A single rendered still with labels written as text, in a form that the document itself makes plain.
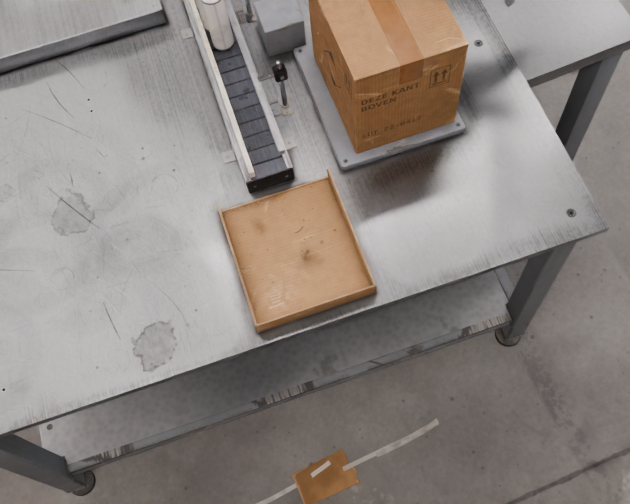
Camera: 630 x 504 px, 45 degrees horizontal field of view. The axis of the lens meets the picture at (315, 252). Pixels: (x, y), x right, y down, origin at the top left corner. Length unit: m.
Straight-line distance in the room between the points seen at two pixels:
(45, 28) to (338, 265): 0.96
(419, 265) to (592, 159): 1.31
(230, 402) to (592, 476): 1.07
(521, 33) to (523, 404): 1.10
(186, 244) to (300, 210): 0.26
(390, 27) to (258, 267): 0.56
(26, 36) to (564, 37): 1.32
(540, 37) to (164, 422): 1.42
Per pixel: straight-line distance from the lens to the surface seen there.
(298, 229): 1.67
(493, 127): 1.82
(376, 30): 1.59
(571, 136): 2.36
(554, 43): 1.99
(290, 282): 1.62
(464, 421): 2.40
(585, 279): 2.61
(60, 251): 1.78
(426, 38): 1.58
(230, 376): 2.22
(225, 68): 1.87
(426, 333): 2.22
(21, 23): 2.12
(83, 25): 2.05
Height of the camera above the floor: 2.33
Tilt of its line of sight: 65 degrees down
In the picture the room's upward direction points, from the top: 9 degrees counter-clockwise
